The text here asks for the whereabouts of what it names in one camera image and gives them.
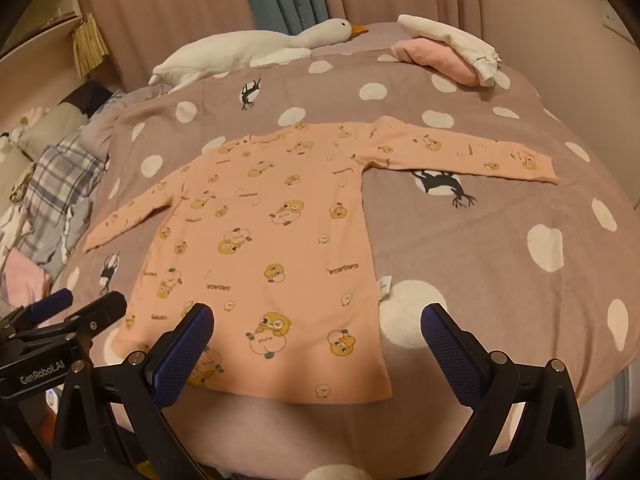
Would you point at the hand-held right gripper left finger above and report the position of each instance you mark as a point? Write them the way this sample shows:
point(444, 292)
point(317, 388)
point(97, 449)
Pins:
point(181, 355)

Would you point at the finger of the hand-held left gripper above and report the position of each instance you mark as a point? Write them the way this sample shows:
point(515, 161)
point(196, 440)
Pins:
point(50, 302)
point(102, 307)

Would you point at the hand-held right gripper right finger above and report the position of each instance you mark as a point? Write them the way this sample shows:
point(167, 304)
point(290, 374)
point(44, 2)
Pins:
point(450, 355)

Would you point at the orange cartoon print shirt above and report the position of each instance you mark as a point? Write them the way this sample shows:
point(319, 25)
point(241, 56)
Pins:
point(280, 240)

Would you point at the light pink cloth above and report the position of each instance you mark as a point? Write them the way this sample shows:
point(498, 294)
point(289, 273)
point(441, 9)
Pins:
point(22, 277)

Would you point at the mauve polka dot blanket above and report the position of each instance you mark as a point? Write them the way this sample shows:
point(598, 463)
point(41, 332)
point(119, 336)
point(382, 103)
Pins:
point(500, 240)

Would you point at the plaid cloth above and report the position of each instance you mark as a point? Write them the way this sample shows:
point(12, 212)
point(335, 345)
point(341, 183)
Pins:
point(60, 170)

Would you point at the grey pillow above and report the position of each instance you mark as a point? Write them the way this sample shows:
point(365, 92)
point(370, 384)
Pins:
point(55, 127)

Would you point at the dark cloth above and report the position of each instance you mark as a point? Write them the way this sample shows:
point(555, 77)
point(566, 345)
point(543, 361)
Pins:
point(95, 97)

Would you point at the straw tassel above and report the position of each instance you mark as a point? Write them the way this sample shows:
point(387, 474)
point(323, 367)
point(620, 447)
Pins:
point(90, 45)

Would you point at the white goose plush toy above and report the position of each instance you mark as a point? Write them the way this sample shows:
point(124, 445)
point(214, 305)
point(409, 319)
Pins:
point(225, 50)

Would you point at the pink folded cloth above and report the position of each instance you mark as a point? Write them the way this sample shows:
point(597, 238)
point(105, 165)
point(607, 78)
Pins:
point(440, 57)

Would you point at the pink curtain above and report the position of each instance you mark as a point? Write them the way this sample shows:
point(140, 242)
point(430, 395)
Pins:
point(175, 5)

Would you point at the white folded cloth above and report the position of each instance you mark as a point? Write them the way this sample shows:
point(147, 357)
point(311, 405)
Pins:
point(450, 30)

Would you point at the white wall socket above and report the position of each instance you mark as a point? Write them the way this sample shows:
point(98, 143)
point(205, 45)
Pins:
point(616, 20)

